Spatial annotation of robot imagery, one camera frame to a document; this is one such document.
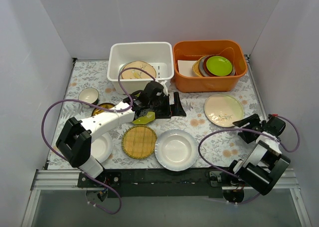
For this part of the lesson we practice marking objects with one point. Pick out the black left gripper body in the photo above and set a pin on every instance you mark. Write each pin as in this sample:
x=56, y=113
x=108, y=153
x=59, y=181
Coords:
x=168, y=106

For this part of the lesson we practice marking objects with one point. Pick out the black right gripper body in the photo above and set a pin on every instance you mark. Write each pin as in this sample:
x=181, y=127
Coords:
x=251, y=128

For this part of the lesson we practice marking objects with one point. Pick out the green dotted scalloped plate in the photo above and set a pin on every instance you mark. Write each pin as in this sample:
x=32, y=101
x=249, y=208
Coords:
x=150, y=116

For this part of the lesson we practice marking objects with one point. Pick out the beige bird pattern plate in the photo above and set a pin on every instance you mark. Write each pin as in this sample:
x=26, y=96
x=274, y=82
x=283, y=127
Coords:
x=133, y=70

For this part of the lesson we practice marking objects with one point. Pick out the white watermelon pattern plate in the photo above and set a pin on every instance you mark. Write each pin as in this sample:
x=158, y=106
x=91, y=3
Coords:
x=121, y=71

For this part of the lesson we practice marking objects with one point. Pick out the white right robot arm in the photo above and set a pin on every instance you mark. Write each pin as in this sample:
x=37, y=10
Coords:
x=265, y=164

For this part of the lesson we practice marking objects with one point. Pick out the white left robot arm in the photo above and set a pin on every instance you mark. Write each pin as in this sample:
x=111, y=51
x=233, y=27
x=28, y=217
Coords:
x=77, y=136

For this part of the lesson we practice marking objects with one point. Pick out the white plastic bin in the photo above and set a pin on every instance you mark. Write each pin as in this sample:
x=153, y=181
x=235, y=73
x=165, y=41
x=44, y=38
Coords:
x=158, y=54

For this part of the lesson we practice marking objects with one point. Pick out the white paper in orange bin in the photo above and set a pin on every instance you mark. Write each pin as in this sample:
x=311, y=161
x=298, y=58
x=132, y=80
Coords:
x=185, y=67

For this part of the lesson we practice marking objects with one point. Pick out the stack of plates in bin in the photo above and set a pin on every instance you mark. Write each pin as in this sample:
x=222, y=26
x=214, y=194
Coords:
x=200, y=69

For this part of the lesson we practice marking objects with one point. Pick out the green plate in orange bin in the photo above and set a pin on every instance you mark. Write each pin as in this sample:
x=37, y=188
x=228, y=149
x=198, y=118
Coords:
x=219, y=66

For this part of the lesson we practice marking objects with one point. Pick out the orange plastic bin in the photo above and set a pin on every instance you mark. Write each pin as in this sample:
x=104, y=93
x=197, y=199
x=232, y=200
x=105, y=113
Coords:
x=194, y=50

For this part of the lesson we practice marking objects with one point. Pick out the beige green floral plate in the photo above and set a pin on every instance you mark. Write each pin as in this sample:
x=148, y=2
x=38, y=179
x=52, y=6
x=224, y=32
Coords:
x=222, y=110

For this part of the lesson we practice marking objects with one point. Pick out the white deep plate centre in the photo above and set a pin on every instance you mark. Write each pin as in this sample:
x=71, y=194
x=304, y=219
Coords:
x=176, y=150

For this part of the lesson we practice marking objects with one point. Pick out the white deep plate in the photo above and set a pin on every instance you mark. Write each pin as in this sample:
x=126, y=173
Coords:
x=102, y=147
x=176, y=150

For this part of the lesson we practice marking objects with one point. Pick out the floral patterned table mat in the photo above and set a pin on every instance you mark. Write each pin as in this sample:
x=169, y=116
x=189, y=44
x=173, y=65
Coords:
x=220, y=149

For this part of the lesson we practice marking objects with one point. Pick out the woven bamboo round plate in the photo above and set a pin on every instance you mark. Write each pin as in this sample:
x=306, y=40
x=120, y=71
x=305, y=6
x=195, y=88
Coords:
x=138, y=142

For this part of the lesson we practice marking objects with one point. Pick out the small yellow black dish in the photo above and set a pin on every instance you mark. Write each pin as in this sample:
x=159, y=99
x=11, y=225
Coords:
x=97, y=111

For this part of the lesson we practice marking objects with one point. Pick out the small white dark bowl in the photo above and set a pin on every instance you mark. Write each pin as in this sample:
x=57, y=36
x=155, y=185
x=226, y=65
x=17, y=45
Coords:
x=89, y=95

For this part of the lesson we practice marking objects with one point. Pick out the white deep plate left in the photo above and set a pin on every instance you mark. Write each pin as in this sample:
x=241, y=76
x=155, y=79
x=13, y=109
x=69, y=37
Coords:
x=102, y=147

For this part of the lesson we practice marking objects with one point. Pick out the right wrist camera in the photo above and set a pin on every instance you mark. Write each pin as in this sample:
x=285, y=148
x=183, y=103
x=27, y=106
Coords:
x=275, y=126

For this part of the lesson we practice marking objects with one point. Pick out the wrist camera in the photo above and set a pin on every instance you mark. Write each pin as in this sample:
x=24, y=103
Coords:
x=153, y=89
x=275, y=126

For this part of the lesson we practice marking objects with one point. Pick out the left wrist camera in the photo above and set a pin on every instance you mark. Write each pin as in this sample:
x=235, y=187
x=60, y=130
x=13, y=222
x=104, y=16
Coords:
x=153, y=89

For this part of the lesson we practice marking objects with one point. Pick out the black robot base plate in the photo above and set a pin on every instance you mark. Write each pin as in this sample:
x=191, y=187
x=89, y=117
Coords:
x=207, y=182

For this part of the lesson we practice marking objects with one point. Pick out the aluminium frame rail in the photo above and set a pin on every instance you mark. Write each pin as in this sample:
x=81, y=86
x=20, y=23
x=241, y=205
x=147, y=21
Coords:
x=55, y=180

